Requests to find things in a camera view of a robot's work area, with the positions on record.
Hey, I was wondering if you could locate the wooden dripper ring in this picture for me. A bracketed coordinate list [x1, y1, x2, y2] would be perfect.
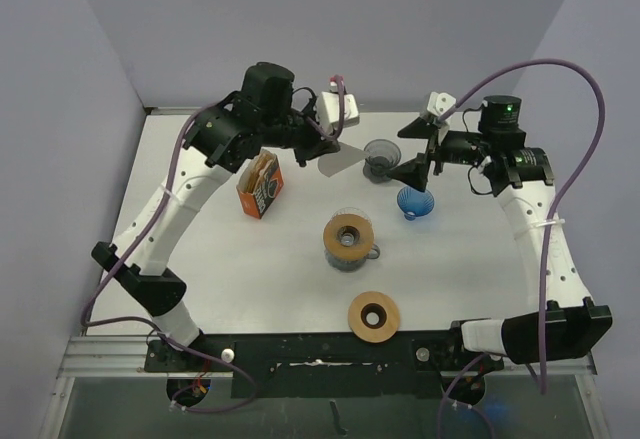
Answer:
[322, 212, 375, 262]
[347, 290, 402, 344]

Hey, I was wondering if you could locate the blue plastic dripper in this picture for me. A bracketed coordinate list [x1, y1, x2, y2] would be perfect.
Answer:
[396, 186, 435, 221]

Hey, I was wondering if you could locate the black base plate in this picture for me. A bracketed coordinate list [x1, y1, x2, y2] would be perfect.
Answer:
[143, 330, 504, 399]

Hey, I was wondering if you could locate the orange coffee filter box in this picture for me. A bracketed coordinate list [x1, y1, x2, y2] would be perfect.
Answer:
[236, 149, 284, 219]

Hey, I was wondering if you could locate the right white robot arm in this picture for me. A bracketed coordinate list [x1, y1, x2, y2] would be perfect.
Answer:
[391, 92, 613, 368]

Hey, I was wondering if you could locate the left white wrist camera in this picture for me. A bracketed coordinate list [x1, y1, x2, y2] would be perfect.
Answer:
[319, 89, 361, 128]

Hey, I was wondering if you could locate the grey glass carafe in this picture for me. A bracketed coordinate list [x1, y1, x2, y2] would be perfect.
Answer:
[324, 244, 381, 273]

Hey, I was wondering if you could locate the white paper coffee filter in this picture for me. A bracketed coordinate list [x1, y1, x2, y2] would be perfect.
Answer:
[317, 143, 367, 177]

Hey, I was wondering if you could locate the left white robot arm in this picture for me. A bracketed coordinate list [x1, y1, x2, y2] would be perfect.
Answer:
[92, 62, 346, 370]

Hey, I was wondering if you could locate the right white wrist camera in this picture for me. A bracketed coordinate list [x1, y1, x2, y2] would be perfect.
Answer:
[419, 91, 456, 129]

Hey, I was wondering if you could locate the grey plastic dripper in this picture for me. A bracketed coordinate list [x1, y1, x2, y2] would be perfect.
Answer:
[363, 139, 402, 184]

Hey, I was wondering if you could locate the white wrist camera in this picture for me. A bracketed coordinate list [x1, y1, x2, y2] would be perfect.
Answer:
[319, 89, 361, 128]
[419, 91, 456, 129]

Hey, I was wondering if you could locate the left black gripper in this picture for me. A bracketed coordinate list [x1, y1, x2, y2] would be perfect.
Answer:
[258, 95, 339, 167]

